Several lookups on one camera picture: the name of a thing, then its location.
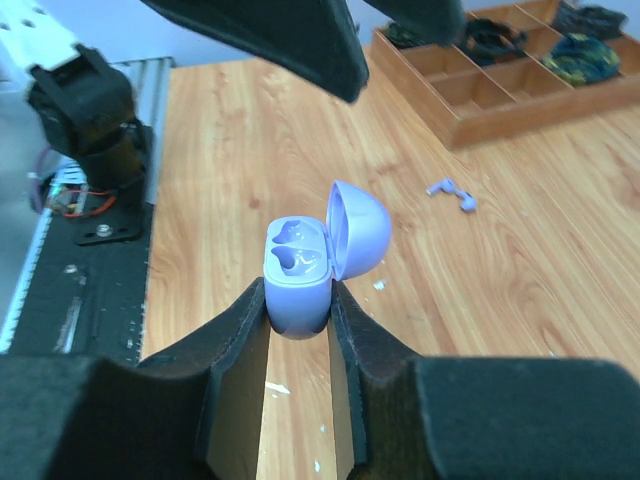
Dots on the purple earbud near tray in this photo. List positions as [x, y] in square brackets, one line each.
[467, 202]

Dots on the dark green folded tie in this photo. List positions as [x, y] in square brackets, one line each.
[402, 37]

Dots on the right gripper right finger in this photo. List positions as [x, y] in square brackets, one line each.
[401, 415]

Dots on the black orange rolled tie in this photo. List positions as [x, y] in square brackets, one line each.
[486, 42]

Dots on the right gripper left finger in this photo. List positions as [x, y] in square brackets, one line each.
[191, 411]

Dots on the black rolled tie top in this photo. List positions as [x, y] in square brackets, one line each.
[591, 20]

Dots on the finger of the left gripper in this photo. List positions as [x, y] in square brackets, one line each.
[315, 40]
[440, 22]

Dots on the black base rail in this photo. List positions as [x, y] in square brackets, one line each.
[84, 291]

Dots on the purple earbud far left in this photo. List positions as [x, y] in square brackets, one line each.
[446, 185]

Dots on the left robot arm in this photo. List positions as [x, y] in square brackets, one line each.
[87, 108]

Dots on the wooden compartment tray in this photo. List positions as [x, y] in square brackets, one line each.
[464, 103]

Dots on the green yellow rolled tie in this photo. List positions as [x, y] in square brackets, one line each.
[582, 60]

